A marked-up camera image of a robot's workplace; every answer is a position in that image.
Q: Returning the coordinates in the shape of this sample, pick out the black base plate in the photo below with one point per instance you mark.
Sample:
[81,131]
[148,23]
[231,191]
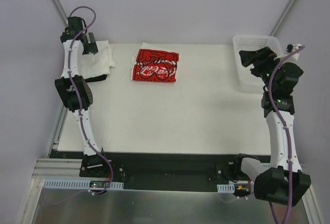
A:
[164,171]

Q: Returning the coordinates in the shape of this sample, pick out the white slotted cable duct left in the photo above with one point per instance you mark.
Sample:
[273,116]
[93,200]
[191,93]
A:
[75,184]

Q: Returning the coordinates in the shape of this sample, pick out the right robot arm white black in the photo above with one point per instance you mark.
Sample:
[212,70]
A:
[283,182]

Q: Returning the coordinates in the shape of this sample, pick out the black t shirt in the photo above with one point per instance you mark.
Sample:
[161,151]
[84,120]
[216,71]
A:
[97,78]

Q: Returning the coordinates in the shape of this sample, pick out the aluminium front rail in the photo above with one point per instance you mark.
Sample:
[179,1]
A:
[57,168]

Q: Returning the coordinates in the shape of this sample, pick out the aluminium frame post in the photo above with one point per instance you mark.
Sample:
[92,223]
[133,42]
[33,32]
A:
[284,15]
[61,13]

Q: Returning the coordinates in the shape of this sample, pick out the aluminium frame post left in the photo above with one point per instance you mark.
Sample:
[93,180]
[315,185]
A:
[61,13]

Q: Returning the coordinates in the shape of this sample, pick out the white slotted cable duct right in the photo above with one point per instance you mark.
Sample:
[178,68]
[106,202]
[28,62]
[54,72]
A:
[232,188]

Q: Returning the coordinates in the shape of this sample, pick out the white plastic basket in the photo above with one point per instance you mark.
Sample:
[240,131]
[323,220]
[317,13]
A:
[249,83]

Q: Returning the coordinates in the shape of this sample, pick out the white t shirt red print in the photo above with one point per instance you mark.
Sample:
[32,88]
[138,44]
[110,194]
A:
[154,64]

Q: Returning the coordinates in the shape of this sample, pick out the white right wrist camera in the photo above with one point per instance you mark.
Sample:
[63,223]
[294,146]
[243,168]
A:
[293,55]

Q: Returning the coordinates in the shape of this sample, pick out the white slotted cable duct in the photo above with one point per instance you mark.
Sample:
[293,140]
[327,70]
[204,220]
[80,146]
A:
[75,184]
[232,188]

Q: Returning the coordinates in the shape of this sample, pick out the aluminium frame post right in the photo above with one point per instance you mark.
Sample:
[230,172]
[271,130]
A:
[284,15]

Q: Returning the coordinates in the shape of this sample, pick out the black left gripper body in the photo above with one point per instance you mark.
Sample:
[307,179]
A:
[89,45]

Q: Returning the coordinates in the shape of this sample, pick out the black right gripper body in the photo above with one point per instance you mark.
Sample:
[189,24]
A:
[259,59]

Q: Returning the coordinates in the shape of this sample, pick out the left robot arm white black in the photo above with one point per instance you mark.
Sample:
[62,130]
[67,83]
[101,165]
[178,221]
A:
[74,91]

